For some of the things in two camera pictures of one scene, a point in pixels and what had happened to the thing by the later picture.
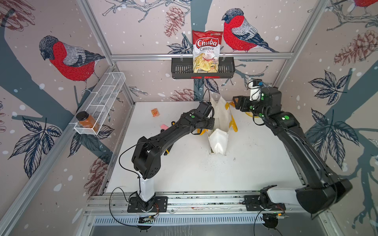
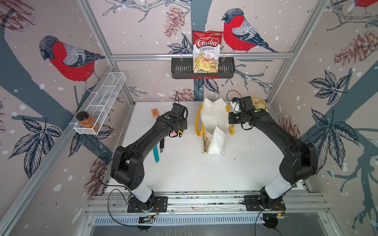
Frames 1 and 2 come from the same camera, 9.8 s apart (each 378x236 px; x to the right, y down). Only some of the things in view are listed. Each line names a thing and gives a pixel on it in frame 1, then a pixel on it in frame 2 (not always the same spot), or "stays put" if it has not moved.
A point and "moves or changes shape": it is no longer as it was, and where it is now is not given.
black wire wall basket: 182,68 stays put
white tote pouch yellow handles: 218,137 moves or changes shape
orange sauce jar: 87,121 stays put
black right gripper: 245,100 to 230,119
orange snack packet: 155,112 stays put
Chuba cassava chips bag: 206,46 stays put
